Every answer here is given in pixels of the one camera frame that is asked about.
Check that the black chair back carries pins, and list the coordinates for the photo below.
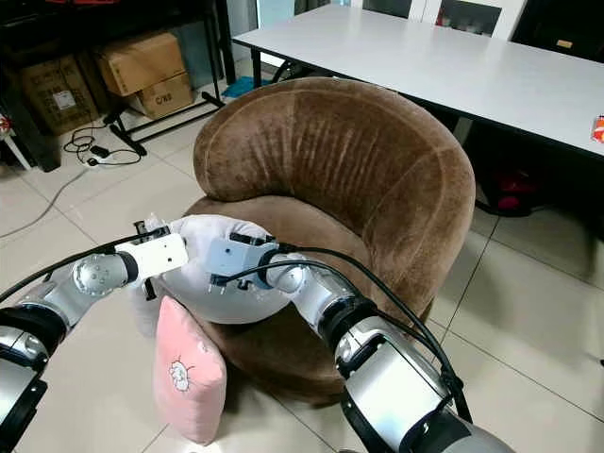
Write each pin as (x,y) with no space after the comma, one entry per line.
(566,19)

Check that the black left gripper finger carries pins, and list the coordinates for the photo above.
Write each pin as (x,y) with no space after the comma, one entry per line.
(151,290)

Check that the long white table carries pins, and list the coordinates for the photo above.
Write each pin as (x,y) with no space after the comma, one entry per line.
(434,66)

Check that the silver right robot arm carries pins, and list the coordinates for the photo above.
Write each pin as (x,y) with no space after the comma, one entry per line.
(387,377)

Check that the cardboard box black lettering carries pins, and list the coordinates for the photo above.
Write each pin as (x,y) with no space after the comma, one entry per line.
(165,94)

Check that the cardboard box white label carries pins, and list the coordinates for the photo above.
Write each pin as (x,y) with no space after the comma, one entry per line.
(61,94)

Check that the pink pillow cartoon print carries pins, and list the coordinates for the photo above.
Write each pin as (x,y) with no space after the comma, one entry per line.
(189,377)

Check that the white round pillow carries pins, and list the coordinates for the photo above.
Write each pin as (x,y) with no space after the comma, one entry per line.
(226,307)

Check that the black metal rack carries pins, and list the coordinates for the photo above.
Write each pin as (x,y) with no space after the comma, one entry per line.
(94,19)

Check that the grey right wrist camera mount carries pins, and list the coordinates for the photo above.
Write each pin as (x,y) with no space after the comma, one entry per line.
(236,260)

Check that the teal flat mat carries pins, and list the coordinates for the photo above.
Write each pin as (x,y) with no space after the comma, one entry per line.
(239,87)

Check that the white framed dark chair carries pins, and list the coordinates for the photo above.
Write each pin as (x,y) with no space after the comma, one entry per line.
(472,17)
(387,6)

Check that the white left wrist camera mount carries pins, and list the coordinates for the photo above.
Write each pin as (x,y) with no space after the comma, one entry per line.
(168,255)

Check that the plain tilted cardboard box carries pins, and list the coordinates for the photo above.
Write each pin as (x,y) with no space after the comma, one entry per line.
(142,61)

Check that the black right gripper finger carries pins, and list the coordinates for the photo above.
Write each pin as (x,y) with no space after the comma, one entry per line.
(219,280)

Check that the orange packet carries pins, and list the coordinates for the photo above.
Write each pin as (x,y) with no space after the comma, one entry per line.
(598,128)

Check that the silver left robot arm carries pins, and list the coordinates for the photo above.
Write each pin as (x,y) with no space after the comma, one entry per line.
(90,274)

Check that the red object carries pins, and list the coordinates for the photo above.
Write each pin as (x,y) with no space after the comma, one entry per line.
(514,193)

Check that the brown velvet round sofa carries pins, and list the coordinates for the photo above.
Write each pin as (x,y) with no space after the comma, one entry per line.
(340,160)

